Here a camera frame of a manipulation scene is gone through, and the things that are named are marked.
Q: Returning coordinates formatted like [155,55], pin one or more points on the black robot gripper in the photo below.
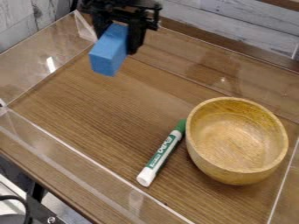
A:
[139,13]

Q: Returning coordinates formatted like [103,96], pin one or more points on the green and white marker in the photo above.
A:
[154,165]

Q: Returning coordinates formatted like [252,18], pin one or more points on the blue rectangular block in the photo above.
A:
[108,52]

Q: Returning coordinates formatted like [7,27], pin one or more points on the brown wooden bowl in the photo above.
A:
[236,140]

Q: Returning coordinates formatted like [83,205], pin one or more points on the black table leg bracket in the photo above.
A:
[40,214]

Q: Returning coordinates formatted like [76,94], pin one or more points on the clear acrylic tray walls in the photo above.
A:
[80,130]

